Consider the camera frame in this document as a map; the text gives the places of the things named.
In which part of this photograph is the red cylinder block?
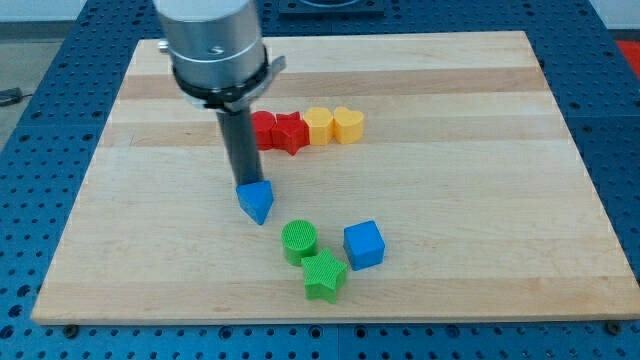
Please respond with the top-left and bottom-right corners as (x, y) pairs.
(251, 111), (276, 151)

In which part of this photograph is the blue triangle block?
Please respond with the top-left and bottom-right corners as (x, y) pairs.
(236, 180), (274, 225)

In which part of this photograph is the red star block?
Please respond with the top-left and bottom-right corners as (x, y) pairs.
(271, 112), (310, 155)

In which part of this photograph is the yellow pentagon block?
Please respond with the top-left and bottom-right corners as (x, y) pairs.
(303, 107), (334, 145)

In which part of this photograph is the green cylinder block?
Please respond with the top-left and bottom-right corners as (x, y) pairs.
(281, 219), (318, 266)

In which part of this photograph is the blue cube block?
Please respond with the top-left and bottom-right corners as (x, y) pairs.
(343, 220), (386, 271)

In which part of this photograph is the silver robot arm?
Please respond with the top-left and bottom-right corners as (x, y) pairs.
(154, 0), (286, 185)

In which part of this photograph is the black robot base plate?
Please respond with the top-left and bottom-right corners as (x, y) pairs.
(276, 0), (386, 15)

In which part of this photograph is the black cable on floor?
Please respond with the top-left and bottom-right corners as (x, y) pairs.
(0, 87), (31, 107)

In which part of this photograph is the yellow heart block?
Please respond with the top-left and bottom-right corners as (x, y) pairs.
(333, 107), (365, 144)

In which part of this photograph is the wooden board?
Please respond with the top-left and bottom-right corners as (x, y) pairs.
(31, 31), (639, 325)

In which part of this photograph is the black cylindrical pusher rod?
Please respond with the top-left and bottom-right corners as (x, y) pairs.
(217, 109), (264, 186)

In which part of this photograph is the green star block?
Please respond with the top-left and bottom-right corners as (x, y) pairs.
(301, 248), (348, 304)

